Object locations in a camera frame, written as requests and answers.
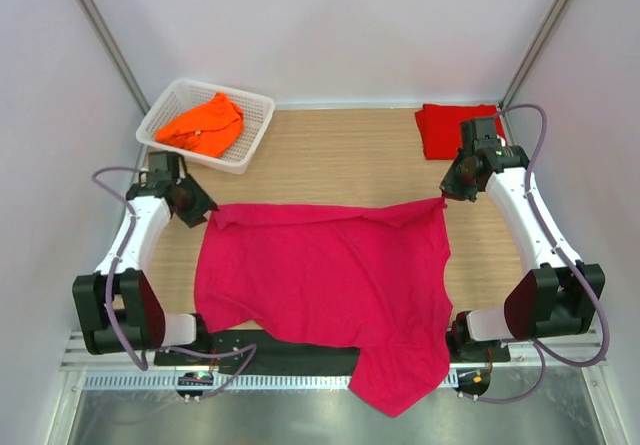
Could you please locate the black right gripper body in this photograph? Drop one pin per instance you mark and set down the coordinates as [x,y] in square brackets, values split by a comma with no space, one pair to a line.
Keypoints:
[456,182]

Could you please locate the aluminium corner post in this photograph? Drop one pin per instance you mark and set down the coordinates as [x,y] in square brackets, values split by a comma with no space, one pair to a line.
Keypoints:
[114,53]
[541,39]

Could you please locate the magenta pink t-shirt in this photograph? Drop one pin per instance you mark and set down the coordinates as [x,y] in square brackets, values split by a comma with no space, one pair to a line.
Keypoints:
[369,278]

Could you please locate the folded red t-shirt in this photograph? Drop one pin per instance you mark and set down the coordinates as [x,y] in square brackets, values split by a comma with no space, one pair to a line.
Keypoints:
[439,127]

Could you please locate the left aluminium corner post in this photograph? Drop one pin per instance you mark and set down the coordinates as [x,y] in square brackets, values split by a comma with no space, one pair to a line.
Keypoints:
[114,53]

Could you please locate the right aluminium corner post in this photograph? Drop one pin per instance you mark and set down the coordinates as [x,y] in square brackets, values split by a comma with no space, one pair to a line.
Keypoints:
[541,39]

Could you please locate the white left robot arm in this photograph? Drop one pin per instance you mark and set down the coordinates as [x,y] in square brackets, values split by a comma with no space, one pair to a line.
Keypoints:
[116,307]

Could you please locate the white plastic basket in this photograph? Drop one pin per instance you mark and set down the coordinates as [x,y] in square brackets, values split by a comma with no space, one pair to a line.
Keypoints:
[185,94]

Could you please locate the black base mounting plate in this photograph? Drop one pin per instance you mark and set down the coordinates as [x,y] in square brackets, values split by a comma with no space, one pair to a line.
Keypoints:
[277,358]

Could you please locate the white slotted cable duct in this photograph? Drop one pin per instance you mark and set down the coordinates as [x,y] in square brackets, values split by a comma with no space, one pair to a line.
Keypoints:
[183,381]

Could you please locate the orange t-shirt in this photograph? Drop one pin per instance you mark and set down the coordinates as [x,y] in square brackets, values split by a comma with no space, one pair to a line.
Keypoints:
[208,129]

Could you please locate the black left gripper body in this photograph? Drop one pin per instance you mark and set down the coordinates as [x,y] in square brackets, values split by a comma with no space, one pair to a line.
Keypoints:
[195,203]

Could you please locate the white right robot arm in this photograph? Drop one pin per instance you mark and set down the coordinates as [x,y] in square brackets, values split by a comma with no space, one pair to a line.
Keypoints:
[558,293]

